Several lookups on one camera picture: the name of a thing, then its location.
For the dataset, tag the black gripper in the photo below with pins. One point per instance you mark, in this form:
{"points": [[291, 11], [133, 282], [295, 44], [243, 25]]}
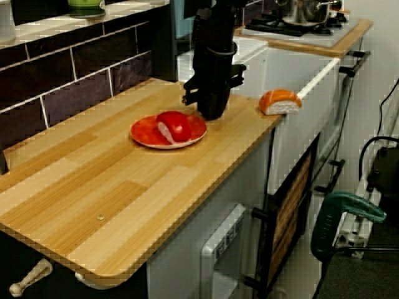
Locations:
{"points": [[212, 74]]}

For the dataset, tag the red tuna nigiri toy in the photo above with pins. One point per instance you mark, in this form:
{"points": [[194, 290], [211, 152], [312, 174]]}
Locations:
{"points": [[174, 124]]}

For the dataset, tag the salmon nigiri sushi toy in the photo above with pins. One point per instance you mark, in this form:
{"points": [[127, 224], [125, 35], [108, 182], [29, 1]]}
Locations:
{"points": [[274, 96]]}

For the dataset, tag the orange round plate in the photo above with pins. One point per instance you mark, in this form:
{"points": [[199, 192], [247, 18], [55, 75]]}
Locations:
{"points": [[140, 134]]}

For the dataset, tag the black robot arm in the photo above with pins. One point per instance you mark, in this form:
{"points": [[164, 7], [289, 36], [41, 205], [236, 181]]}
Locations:
{"points": [[215, 28]]}

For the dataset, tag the white toy sink unit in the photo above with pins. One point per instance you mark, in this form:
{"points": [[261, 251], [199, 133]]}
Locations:
{"points": [[311, 93]]}

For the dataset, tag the toy stove top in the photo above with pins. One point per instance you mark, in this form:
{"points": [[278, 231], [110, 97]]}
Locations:
{"points": [[311, 39]]}

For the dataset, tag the black-framed wood-pattern oven door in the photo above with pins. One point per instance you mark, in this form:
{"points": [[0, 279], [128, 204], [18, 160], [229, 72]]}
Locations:
{"points": [[290, 202]]}

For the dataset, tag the shiny metal pot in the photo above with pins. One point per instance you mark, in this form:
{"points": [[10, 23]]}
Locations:
{"points": [[302, 11]]}

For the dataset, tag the white cabinet body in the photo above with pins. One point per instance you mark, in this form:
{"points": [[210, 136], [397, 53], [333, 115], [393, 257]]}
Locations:
{"points": [[187, 243]]}

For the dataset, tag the grey dispenser panel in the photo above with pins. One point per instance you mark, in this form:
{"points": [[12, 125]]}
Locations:
{"points": [[207, 264]]}

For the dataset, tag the aluminium extrusion bar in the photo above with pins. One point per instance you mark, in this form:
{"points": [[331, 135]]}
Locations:
{"points": [[349, 224]]}

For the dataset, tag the black equipment box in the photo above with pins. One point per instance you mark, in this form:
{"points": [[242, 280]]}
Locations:
{"points": [[386, 168]]}

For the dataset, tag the thin black rod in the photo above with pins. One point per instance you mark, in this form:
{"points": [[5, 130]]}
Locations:
{"points": [[374, 248]]}

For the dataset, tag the narrow dark shelf post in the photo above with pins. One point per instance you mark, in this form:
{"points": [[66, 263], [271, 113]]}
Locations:
{"points": [[3, 159]]}

